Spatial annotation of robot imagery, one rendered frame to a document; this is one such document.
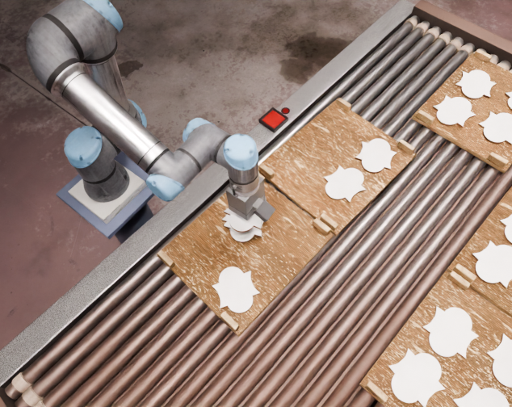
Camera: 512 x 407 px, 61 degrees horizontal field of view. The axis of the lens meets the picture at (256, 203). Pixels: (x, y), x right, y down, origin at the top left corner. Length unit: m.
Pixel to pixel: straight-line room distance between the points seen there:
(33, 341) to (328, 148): 1.07
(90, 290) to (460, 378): 1.04
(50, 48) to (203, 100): 1.95
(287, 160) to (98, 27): 0.71
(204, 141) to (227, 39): 2.34
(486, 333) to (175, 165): 0.92
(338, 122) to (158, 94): 1.70
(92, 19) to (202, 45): 2.24
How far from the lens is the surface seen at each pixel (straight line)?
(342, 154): 1.49
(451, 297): 1.35
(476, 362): 1.33
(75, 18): 1.10
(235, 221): 1.22
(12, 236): 2.77
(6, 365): 1.44
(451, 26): 2.01
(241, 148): 0.97
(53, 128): 3.09
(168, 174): 0.98
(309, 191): 1.40
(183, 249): 1.33
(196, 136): 1.03
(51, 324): 1.41
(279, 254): 1.30
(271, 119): 1.58
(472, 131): 1.67
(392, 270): 1.34
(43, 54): 1.07
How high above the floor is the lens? 2.14
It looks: 61 degrees down
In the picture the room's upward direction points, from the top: 5 degrees counter-clockwise
